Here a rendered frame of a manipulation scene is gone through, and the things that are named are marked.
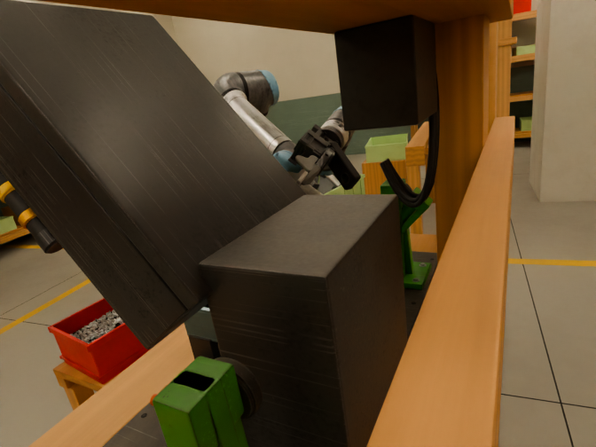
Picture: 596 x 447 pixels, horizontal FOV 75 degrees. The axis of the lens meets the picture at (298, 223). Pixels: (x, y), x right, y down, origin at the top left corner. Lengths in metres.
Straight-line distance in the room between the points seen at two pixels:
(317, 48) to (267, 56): 1.11
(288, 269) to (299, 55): 8.12
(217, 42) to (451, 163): 8.71
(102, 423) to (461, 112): 0.88
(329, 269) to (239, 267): 0.11
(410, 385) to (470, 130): 0.64
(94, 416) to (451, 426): 0.78
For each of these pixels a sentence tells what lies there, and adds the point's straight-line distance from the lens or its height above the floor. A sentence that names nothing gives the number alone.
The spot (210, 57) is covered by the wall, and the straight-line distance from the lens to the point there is 9.47.
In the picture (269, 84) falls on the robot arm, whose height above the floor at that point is 1.45.
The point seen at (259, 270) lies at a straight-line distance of 0.45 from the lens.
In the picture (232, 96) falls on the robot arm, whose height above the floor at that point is 1.44.
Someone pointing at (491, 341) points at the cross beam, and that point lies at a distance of 0.26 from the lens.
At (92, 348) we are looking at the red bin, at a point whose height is 0.91.
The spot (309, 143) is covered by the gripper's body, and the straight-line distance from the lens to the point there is 0.89.
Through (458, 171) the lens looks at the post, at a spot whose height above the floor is 1.23.
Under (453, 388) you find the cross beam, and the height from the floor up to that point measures 1.28.
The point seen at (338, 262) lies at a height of 1.24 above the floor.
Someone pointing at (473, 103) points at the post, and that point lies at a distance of 0.81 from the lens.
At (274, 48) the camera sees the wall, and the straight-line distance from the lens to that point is 8.72.
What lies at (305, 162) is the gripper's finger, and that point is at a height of 1.28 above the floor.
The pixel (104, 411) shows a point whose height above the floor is 0.90.
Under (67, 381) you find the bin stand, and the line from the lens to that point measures 1.33.
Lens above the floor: 1.43
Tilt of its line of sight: 19 degrees down
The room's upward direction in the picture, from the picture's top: 9 degrees counter-clockwise
